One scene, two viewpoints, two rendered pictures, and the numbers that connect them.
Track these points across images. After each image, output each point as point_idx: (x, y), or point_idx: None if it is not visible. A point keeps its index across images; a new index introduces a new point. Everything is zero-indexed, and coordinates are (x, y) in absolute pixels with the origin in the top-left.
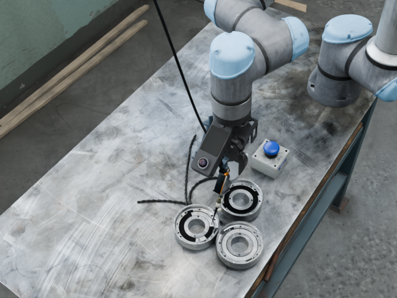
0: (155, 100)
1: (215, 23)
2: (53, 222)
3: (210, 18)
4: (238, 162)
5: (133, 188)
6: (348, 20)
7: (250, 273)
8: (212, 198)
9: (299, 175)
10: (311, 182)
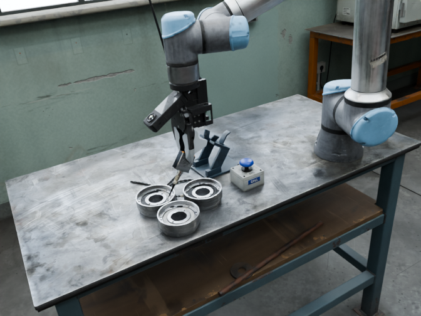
0: None
1: None
2: (68, 179)
3: None
4: (187, 134)
5: (135, 174)
6: (345, 81)
7: (176, 241)
8: None
9: (267, 194)
10: (274, 200)
